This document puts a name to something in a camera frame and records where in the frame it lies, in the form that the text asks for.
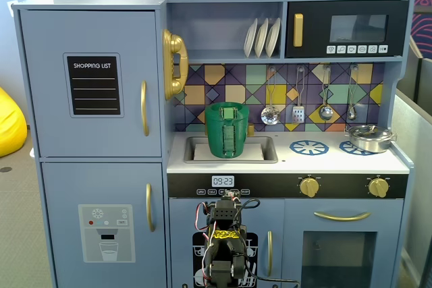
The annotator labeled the white toy plate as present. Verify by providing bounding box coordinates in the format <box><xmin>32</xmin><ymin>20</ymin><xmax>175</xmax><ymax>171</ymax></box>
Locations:
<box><xmin>254</xmin><ymin>18</ymin><xmax>270</xmax><ymax>59</ymax></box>
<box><xmin>265</xmin><ymin>17</ymin><xmax>282</xmax><ymax>58</ymax></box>
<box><xmin>243</xmin><ymin>18</ymin><xmax>259</xmax><ymax>59</ymax></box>

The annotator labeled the gold toy telephone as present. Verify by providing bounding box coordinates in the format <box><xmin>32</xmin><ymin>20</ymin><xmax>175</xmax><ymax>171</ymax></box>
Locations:
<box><xmin>162</xmin><ymin>28</ymin><xmax>190</xmax><ymax>101</ymax></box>

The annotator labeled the gold stove knob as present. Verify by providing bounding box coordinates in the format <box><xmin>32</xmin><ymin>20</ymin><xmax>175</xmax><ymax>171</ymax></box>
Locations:
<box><xmin>367</xmin><ymin>177</ymin><xmax>390</xmax><ymax>199</ymax></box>
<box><xmin>298</xmin><ymin>176</ymin><xmax>321</xmax><ymax>198</ymax></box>

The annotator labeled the green round bowl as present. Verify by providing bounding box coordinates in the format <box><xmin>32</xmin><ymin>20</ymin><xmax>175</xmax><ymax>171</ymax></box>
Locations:
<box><xmin>205</xmin><ymin>101</ymin><xmax>250</xmax><ymax>121</ymax></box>

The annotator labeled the black dishwasher sticker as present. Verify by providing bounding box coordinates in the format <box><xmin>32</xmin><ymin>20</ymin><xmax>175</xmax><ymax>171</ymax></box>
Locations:
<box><xmin>192</xmin><ymin>231</ymin><xmax>259</xmax><ymax>288</ymax></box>

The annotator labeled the steel slotted spatula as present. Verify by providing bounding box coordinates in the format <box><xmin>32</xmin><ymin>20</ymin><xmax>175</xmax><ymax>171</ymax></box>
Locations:
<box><xmin>291</xmin><ymin>66</ymin><xmax>306</xmax><ymax>124</ymax></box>

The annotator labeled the red white black wire bundle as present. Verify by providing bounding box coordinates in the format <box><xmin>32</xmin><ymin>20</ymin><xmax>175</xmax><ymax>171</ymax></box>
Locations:
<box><xmin>196</xmin><ymin>201</ymin><xmax>217</xmax><ymax>232</ymax></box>

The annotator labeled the blue fridge door with dispenser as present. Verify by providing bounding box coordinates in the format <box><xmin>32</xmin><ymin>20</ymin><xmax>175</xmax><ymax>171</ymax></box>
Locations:
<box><xmin>40</xmin><ymin>162</ymin><xmax>168</xmax><ymax>288</ymax></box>

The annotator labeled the black control panel strip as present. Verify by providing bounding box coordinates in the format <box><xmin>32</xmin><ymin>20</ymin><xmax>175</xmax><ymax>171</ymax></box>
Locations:
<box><xmin>167</xmin><ymin>173</ymin><xmax>410</xmax><ymax>200</ymax></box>

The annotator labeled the small steel spoon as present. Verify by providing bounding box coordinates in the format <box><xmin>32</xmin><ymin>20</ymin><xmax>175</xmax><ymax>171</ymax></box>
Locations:
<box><xmin>346</xmin><ymin>64</ymin><xmax>360</xmax><ymax>121</ymax></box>

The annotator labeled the steel pot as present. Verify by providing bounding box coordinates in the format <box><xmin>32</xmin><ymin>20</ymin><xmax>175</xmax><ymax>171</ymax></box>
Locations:
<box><xmin>344</xmin><ymin>128</ymin><xmax>397</xmax><ymax>154</ymax></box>

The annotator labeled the black microwave door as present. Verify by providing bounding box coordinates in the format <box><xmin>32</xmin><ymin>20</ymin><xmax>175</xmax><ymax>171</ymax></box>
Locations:
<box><xmin>284</xmin><ymin>0</ymin><xmax>410</xmax><ymax>59</ymax></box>

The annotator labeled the grey toy sink basin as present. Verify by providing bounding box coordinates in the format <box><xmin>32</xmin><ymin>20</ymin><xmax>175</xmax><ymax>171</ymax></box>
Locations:
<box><xmin>183</xmin><ymin>136</ymin><xmax>279</xmax><ymax>165</ymax></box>

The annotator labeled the steel slotted skimmer spoon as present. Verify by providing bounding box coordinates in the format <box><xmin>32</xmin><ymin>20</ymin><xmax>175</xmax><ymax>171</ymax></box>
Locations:
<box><xmin>260</xmin><ymin>66</ymin><xmax>281</xmax><ymax>126</ymax></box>

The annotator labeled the yellow bean bag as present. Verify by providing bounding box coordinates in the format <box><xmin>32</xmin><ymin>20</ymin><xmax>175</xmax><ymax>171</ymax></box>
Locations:
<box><xmin>0</xmin><ymin>86</ymin><xmax>28</xmax><ymax>159</ymax></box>

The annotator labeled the gold dishwasher handle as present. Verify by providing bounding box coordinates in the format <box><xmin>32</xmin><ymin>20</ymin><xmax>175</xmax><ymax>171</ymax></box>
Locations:
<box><xmin>267</xmin><ymin>230</ymin><xmax>274</xmax><ymax>278</ymax></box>

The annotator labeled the gold fridge door handle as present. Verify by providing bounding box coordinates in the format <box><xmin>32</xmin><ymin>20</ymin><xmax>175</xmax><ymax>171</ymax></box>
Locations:
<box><xmin>145</xmin><ymin>183</ymin><xmax>157</xmax><ymax>233</ymax></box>
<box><xmin>140</xmin><ymin>80</ymin><xmax>151</xmax><ymax>138</ymax></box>

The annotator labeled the gold oven handle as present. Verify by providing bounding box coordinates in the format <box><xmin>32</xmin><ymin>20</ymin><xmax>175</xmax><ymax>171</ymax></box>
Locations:
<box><xmin>313</xmin><ymin>210</ymin><xmax>372</xmax><ymax>223</ymax></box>

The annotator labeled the grey office partition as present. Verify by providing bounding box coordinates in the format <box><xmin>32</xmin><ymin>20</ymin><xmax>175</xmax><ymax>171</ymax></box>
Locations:
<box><xmin>390</xmin><ymin>34</ymin><xmax>432</xmax><ymax>288</ymax></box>

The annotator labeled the steel ladle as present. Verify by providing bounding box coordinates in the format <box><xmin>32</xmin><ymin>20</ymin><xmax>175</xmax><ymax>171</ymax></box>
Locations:
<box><xmin>318</xmin><ymin>65</ymin><xmax>335</xmax><ymax>121</ymax></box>

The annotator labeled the blue oven door with window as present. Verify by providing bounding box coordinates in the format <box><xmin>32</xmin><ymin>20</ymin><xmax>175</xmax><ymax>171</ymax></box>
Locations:
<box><xmin>283</xmin><ymin>198</ymin><xmax>404</xmax><ymax>288</ymax></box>

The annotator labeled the blue fridge door with blackboard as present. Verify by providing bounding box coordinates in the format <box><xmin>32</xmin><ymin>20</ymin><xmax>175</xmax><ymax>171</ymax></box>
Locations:
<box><xmin>19</xmin><ymin>9</ymin><xmax>163</xmax><ymax>159</ymax></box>

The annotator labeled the blue dishwasher door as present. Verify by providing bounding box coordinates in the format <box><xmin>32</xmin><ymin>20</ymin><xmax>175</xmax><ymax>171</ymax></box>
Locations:
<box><xmin>168</xmin><ymin>198</ymin><xmax>286</xmax><ymax>288</ymax></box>

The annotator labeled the black shopping list board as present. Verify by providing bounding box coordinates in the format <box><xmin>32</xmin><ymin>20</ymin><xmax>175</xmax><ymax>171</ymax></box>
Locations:
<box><xmin>63</xmin><ymin>53</ymin><xmax>125</xmax><ymax>119</ymax></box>

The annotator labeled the black power cable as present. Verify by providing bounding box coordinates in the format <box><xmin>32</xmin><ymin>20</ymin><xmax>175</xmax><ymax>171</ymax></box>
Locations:
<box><xmin>240</xmin><ymin>198</ymin><xmax>300</xmax><ymax>287</ymax></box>

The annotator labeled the grey ice dispenser sticker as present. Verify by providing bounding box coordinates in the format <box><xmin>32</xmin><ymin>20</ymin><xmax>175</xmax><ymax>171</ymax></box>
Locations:
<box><xmin>78</xmin><ymin>204</ymin><xmax>136</xmax><ymax>264</ymax></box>

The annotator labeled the green 3D printed container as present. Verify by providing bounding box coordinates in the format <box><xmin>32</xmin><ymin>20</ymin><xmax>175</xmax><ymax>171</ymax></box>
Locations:
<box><xmin>204</xmin><ymin>112</ymin><xmax>250</xmax><ymax>160</ymax></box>

